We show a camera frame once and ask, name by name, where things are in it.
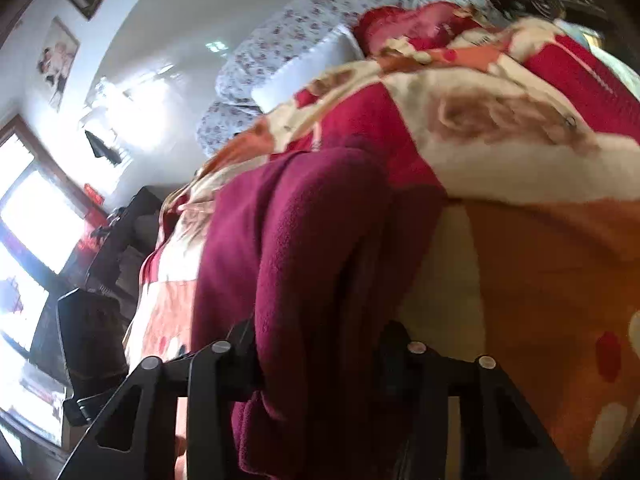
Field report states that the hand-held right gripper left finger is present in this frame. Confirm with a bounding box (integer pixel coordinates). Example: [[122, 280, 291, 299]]
[[57, 317, 263, 480]]

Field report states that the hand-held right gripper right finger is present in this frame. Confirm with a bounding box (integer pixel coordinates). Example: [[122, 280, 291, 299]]
[[375, 320, 573, 480]]

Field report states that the maroon fleece garment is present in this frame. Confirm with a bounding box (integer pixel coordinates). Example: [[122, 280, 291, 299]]
[[190, 147, 451, 480]]

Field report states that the bright window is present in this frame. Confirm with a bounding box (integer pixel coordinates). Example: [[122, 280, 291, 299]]
[[0, 115, 108, 451]]

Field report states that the red orange printed blanket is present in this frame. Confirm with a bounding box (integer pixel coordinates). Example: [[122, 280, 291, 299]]
[[122, 17, 640, 480]]

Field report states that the dark hanging cloth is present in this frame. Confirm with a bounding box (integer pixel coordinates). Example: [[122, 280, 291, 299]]
[[84, 130, 123, 167]]

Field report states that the small floral pillow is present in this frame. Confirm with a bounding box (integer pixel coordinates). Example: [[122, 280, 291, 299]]
[[196, 100, 266, 158]]

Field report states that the white pillow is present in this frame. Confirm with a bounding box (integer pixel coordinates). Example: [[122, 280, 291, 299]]
[[250, 25, 366, 113]]

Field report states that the large floral pillow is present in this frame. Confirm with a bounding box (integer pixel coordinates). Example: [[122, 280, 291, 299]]
[[215, 0, 496, 111]]

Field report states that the red paper wall sticker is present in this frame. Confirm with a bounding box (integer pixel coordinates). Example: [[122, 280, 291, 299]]
[[82, 182, 108, 207]]

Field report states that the wall poster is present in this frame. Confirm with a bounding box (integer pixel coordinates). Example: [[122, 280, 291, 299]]
[[37, 16, 81, 113]]

